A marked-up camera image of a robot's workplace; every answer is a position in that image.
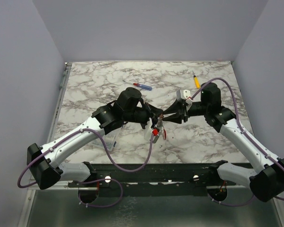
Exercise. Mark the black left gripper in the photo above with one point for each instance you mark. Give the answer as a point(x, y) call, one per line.
point(152, 112)

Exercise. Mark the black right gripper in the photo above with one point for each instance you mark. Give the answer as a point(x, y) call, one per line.
point(184, 112)

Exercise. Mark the grey key organizer red handle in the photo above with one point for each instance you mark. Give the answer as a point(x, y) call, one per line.
point(159, 130)

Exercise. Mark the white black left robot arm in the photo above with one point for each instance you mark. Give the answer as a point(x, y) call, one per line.
point(47, 162)

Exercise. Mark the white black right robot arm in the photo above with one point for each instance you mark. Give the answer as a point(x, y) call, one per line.
point(227, 123)

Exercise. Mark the blue red screwdriver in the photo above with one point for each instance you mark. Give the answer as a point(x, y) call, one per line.
point(142, 86)

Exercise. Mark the yellow screwdriver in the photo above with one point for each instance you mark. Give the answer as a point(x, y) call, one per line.
point(196, 81)

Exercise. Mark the clear plastic screw organizer box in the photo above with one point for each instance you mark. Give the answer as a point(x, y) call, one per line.
point(109, 139)

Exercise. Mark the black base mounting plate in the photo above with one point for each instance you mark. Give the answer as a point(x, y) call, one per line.
point(162, 179)

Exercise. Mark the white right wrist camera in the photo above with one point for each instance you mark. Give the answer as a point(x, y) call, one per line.
point(184, 95)

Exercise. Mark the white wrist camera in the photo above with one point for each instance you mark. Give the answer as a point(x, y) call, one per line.
point(148, 131)
point(184, 95)

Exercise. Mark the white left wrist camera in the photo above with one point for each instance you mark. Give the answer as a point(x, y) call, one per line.
point(148, 131)

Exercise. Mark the aluminium left side rail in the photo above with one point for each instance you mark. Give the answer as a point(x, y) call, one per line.
point(62, 89)

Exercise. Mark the aluminium rail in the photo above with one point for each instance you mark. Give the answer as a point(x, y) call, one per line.
point(241, 174)
point(62, 89)

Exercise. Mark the aluminium front rail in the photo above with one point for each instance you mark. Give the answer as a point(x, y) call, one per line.
point(241, 174)

